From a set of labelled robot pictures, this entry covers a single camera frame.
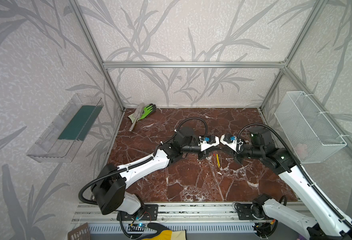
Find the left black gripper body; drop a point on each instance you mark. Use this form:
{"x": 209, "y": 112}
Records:
{"x": 200, "y": 150}

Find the keyring with yellow tag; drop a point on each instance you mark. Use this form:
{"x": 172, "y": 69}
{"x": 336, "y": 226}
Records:
{"x": 218, "y": 161}

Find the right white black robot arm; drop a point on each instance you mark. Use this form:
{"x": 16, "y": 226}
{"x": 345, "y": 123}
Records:
{"x": 328, "y": 221}

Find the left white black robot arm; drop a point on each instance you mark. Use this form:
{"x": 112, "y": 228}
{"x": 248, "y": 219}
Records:
{"x": 108, "y": 190}

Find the pink object in basket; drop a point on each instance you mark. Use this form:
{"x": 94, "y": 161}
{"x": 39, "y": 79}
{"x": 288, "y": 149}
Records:
{"x": 301, "y": 150}

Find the green black work glove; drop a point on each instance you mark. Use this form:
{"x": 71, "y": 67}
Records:
{"x": 148, "y": 110}

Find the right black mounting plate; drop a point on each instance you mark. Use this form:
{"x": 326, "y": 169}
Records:
{"x": 244, "y": 211}

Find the black mounting plate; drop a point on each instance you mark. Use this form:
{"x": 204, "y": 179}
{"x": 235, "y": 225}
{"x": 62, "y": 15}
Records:
{"x": 244, "y": 211}
{"x": 147, "y": 212}

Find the grey work glove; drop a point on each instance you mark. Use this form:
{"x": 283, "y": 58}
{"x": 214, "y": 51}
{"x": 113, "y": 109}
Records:
{"x": 136, "y": 115}

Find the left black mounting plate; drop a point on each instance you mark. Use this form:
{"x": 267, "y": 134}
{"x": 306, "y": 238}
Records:
{"x": 147, "y": 212}

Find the yellow black glove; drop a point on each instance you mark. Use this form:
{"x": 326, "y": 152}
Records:
{"x": 164, "y": 233}

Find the brown perforated plastic piece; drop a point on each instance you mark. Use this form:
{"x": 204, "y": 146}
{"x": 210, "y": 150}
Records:
{"x": 80, "y": 233}

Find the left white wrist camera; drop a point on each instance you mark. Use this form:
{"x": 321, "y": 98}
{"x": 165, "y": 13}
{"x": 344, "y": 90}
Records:
{"x": 208, "y": 142}

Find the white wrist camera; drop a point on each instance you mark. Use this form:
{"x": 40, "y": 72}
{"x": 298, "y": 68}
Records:
{"x": 233, "y": 142}
{"x": 208, "y": 142}

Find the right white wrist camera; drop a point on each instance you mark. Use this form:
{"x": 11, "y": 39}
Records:
{"x": 233, "y": 142}

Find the white wire mesh basket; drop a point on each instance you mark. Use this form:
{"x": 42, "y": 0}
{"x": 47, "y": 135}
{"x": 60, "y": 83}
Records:
{"x": 304, "y": 123}

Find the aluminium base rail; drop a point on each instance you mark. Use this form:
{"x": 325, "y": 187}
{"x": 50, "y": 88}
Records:
{"x": 193, "y": 217}

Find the clear plastic wall tray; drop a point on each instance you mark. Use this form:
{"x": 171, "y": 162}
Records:
{"x": 62, "y": 139}

